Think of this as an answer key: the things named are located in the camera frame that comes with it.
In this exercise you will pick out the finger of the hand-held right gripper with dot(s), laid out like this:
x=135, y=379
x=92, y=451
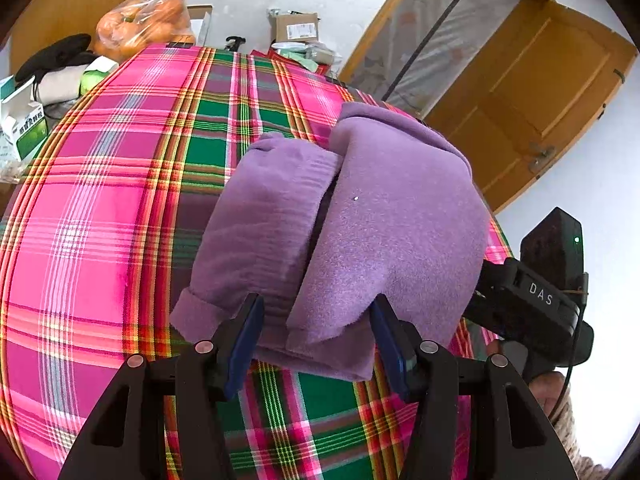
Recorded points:
x=485, y=312
x=492, y=272

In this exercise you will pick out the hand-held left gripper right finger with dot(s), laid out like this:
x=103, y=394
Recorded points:
x=387, y=345

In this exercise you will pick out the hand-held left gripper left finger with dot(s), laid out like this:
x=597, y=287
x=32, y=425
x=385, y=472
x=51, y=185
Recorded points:
x=245, y=340

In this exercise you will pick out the purple fleece garment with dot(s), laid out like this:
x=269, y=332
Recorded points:
x=375, y=220

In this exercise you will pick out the person's right forearm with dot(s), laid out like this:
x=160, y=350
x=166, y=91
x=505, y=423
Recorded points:
x=575, y=445

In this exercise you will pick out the person's right hand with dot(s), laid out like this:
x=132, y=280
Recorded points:
x=549, y=392

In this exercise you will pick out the metal door latch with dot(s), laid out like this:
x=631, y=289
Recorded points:
x=540, y=155

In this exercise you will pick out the wooden door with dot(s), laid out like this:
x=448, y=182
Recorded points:
x=540, y=85

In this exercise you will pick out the pink plaid bed sheet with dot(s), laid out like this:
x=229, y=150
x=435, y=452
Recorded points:
x=100, y=210

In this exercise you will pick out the grey plastic door curtain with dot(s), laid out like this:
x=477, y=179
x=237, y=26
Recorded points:
x=450, y=35

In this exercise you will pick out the grey parcel bag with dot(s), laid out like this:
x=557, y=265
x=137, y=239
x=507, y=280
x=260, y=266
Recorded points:
x=322, y=54

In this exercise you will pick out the white green medicine box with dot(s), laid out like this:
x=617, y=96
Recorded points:
x=27, y=135

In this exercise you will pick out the cardboard box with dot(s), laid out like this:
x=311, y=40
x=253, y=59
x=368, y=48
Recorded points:
x=295, y=27

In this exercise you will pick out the beige folded cloth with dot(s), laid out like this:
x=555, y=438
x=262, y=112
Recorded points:
x=60, y=85

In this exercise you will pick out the bag of oranges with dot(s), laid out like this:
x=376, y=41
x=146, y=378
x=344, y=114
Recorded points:
x=145, y=22

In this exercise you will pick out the black cloth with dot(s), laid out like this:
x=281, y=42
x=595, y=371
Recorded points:
x=55, y=55

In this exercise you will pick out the wooden wardrobe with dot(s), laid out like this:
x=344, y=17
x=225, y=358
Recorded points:
x=75, y=0

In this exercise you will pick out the wooden door frame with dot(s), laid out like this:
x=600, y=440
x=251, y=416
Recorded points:
x=385, y=19

